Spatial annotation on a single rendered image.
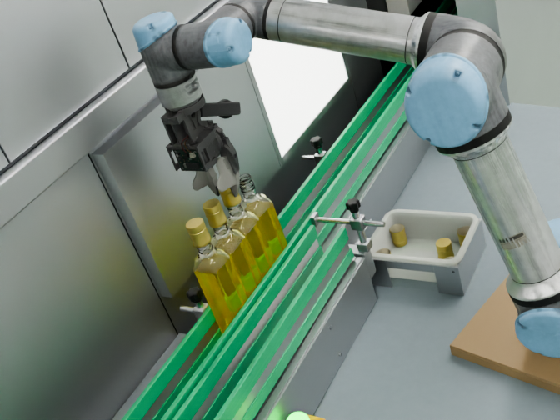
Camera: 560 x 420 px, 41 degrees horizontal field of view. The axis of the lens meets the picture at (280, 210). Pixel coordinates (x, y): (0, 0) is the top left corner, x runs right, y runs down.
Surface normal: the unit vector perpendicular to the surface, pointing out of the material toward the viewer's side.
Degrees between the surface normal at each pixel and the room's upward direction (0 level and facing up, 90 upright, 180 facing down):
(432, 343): 0
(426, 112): 81
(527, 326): 96
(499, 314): 2
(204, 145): 90
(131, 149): 90
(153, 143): 90
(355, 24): 46
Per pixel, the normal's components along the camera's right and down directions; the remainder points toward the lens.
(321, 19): -0.32, -0.15
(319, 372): 0.84, 0.05
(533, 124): -0.29, -0.80
